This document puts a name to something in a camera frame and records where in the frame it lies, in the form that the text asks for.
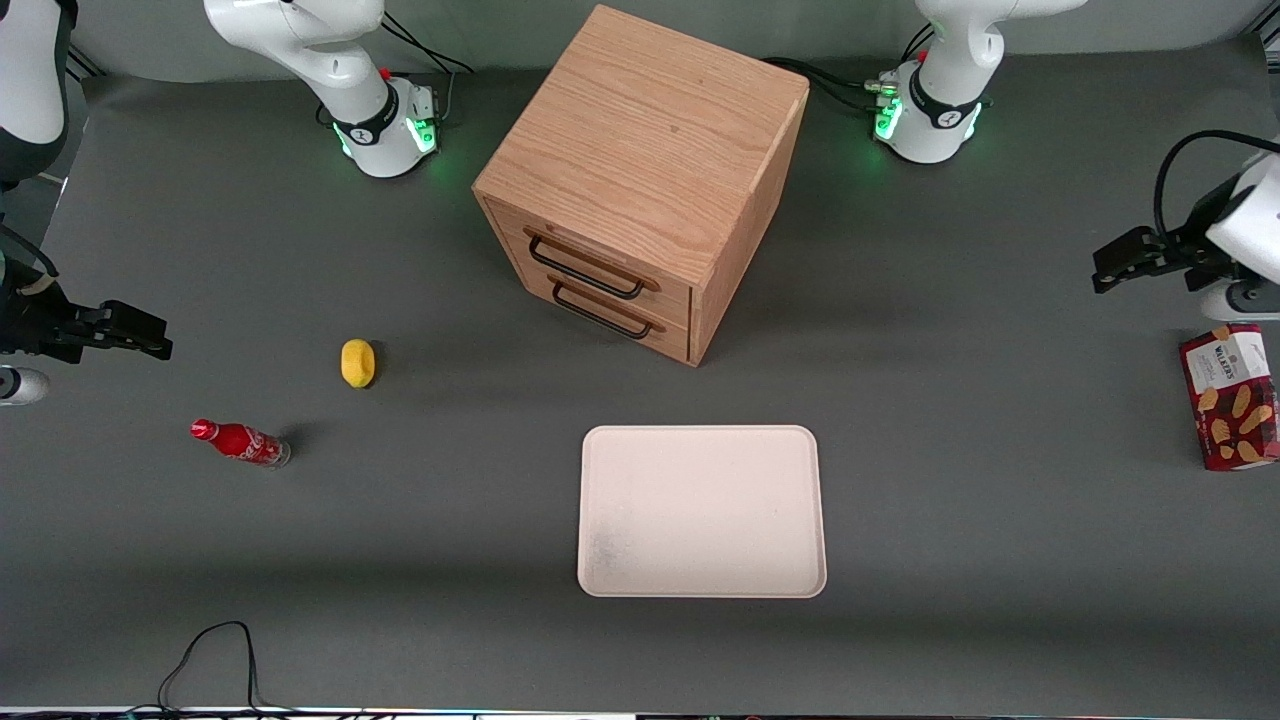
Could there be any black looped table cable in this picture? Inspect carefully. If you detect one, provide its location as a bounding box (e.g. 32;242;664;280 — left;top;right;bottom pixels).
125;620;301;719

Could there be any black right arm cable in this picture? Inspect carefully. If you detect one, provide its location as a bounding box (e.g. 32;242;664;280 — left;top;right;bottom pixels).
0;222;59;283

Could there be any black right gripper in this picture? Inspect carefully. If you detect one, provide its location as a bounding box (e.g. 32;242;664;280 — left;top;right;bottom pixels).
0;283;174;364

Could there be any red cola bottle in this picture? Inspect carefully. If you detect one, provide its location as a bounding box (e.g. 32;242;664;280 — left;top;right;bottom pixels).
190;418;292;469

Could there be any red cookie box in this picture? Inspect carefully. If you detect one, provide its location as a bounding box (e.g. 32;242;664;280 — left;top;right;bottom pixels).
1178;322;1280;472

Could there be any black drawer handle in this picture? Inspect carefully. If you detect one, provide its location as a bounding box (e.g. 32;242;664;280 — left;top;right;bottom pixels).
525;228;662;301
549;274;667;341

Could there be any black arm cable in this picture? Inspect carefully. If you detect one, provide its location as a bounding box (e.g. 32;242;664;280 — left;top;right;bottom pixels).
0;222;59;283
1153;129;1280;241

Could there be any yellow lemon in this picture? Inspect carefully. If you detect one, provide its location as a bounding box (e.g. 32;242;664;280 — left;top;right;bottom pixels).
340;339;377;389

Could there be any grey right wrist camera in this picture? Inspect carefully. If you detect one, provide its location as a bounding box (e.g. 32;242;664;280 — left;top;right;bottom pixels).
0;366;50;407

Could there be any wooden two-drawer cabinet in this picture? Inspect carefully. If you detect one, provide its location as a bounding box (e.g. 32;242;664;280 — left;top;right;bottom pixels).
472;4;811;368

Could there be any black base cable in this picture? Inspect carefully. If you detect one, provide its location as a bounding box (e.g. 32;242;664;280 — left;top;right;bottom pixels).
380;10;476;126
762;22;936;113

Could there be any black left base cable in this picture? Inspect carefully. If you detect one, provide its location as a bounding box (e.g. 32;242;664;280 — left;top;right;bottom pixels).
762;22;936;113

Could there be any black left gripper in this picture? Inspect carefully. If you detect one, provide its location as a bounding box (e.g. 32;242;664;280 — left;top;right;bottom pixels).
1091;196;1241;295

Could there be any black right base cable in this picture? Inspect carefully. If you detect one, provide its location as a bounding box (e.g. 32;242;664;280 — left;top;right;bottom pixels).
380;10;476;126

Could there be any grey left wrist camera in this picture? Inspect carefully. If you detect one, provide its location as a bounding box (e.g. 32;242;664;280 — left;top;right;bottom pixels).
1199;278;1280;322

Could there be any white rectangular tray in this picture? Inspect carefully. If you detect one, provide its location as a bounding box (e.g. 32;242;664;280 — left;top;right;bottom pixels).
577;425;829;600

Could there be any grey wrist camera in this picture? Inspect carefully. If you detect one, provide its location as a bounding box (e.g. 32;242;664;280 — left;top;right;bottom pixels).
0;366;50;407
1199;278;1280;322

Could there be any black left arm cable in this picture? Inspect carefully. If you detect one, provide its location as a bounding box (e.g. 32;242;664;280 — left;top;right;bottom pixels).
1153;129;1280;241

